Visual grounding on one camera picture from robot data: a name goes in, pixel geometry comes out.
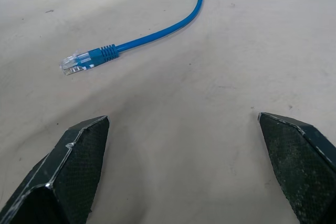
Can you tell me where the blue Ethernet cable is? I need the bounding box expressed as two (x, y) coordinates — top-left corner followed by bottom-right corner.
(59, 0), (205, 76)

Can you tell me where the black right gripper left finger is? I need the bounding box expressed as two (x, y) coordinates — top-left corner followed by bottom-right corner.
(0, 115), (110, 224)

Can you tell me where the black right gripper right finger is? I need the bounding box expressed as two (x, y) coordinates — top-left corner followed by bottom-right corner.
(257, 112), (336, 224)

